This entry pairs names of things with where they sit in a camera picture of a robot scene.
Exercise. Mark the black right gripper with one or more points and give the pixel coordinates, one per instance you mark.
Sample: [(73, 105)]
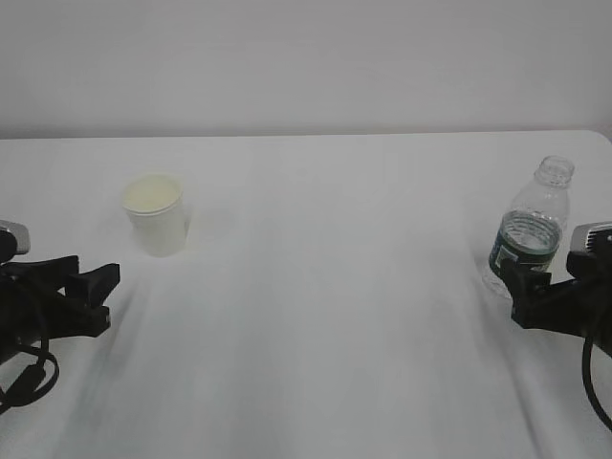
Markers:
[(574, 307)]

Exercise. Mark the clear green-label water bottle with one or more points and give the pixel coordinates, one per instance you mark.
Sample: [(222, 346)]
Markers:
[(532, 227)]

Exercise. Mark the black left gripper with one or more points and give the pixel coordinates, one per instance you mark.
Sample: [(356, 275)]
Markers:
[(53, 299)]

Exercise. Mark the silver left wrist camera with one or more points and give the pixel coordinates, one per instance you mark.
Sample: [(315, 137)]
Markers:
[(15, 240)]

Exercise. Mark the white paper cup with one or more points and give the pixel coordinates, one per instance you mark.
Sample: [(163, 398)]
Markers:
[(155, 208)]

